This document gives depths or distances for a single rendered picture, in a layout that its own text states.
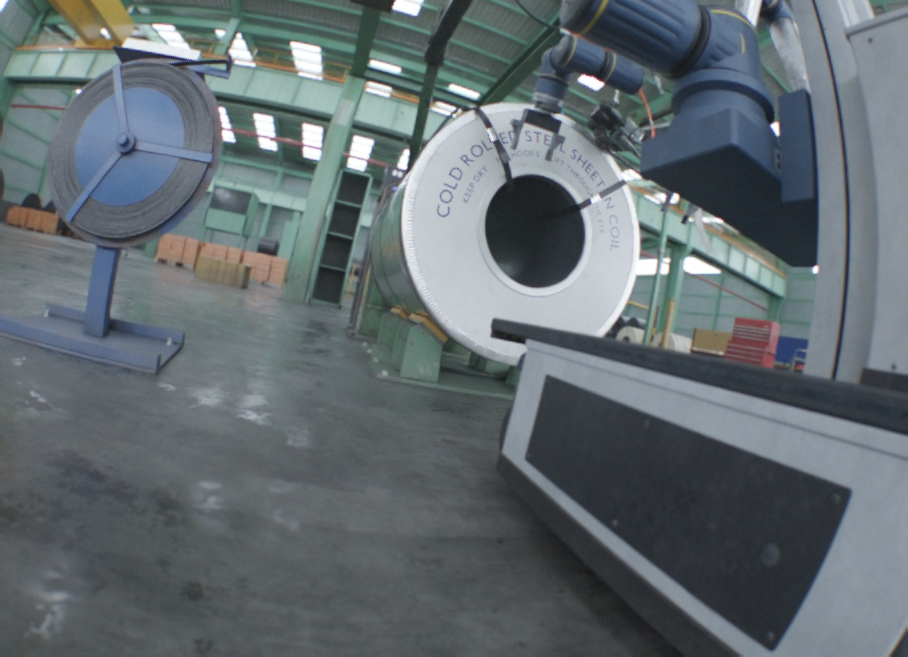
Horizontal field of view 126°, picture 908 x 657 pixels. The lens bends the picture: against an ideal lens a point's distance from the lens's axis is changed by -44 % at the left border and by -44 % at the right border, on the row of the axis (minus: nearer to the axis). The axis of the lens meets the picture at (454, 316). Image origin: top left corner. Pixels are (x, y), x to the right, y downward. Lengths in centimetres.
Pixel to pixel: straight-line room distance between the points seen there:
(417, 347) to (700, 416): 150
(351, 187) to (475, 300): 668
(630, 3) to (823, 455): 75
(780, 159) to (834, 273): 25
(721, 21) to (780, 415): 80
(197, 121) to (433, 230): 97
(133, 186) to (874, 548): 164
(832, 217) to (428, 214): 136
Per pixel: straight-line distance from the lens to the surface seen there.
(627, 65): 137
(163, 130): 147
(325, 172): 641
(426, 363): 184
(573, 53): 130
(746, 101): 91
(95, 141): 154
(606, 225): 203
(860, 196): 78
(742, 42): 100
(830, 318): 73
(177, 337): 166
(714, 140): 77
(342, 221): 805
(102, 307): 154
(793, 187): 84
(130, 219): 143
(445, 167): 171
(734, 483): 43
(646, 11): 86
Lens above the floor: 34
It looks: level
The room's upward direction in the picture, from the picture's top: 12 degrees clockwise
